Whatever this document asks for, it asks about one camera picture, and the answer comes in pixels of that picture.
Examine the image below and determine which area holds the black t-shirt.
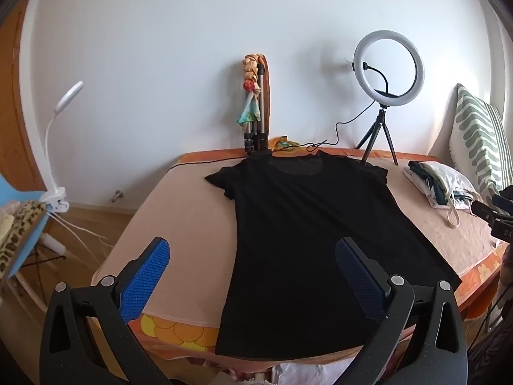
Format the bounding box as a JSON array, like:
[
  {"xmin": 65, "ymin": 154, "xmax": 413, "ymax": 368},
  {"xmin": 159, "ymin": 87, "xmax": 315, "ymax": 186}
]
[{"xmin": 207, "ymin": 152, "xmax": 461, "ymax": 361}]

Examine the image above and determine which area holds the dark green folded garment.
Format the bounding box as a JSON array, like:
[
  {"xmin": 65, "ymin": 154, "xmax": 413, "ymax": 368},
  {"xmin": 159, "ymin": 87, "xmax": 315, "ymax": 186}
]
[{"xmin": 408, "ymin": 161, "xmax": 474, "ymax": 205}]

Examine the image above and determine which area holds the green white patterned pillow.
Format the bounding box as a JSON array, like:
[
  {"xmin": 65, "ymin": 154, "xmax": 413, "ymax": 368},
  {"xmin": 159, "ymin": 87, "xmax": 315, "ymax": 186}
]
[{"xmin": 450, "ymin": 84, "xmax": 512, "ymax": 206}]

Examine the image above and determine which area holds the orange floral bed sheet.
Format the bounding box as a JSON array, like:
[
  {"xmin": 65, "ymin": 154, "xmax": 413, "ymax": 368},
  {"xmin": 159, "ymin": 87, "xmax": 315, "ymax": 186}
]
[{"xmin": 125, "ymin": 150, "xmax": 506, "ymax": 370}]

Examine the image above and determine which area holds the peach bed blanket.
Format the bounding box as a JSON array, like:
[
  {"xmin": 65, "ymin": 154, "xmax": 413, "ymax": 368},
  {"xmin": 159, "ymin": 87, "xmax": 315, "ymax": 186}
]
[{"xmin": 90, "ymin": 151, "xmax": 498, "ymax": 364}]

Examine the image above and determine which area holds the white clip desk lamp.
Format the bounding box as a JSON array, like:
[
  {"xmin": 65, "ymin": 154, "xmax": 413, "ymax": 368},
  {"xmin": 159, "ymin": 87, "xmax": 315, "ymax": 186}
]
[{"xmin": 40, "ymin": 80, "xmax": 84, "ymax": 214}]

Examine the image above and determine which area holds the leopard print cloth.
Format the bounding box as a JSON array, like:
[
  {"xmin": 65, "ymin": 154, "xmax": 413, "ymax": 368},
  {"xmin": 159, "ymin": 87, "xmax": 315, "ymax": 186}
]
[{"xmin": 1, "ymin": 200, "xmax": 46, "ymax": 278}]

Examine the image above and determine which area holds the black mini tripod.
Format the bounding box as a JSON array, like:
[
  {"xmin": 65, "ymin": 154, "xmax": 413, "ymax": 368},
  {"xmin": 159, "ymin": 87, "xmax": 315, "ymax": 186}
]
[{"xmin": 356, "ymin": 104, "xmax": 398, "ymax": 165}]

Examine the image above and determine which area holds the light blue chair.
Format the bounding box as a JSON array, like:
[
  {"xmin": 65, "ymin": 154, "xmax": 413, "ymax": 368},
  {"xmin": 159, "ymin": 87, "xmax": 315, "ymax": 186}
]
[{"xmin": 1, "ymin": 176, "xmax": 49, "ymax": 283}]

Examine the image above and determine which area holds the small colourful cloth pouch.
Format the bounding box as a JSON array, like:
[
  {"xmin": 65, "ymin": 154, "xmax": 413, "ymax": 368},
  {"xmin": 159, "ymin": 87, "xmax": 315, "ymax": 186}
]
[{"xmin": 270, "ymin": 136, "xmax": 301, "ymax": 151}]

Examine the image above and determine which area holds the wooden door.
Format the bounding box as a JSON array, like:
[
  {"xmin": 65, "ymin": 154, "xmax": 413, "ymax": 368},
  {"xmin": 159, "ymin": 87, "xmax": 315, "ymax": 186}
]
[{"xmin": 0, "ymin": 0, "xmax": 45, "ymax": 190}]

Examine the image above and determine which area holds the silver folded tripod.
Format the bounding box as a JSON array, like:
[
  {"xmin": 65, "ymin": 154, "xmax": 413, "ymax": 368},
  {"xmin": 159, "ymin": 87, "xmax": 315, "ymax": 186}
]
[{"xmin": 237, "ymin": 54, "xmax": 270, "ymax": 156}]

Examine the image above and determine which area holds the colourful scarf on tripod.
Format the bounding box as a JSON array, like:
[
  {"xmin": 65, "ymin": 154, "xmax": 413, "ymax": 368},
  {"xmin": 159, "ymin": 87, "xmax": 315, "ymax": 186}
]
[{"xmin": 237, "ymin": 54, "xmax": 271, "ymax": 133}]

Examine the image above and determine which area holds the white folded garment with straps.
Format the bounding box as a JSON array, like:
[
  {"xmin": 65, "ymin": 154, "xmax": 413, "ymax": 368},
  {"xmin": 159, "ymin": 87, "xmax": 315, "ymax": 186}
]
[{"xmin": 402, "ymin": 160, "xmax": 484, "ymax": 230}]

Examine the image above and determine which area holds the white ring light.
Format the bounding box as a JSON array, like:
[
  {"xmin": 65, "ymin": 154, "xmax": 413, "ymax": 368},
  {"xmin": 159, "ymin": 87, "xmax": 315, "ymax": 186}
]
[{"xmin": 352, "ymin": 30, "xmax": 425, "ymax": 107}]

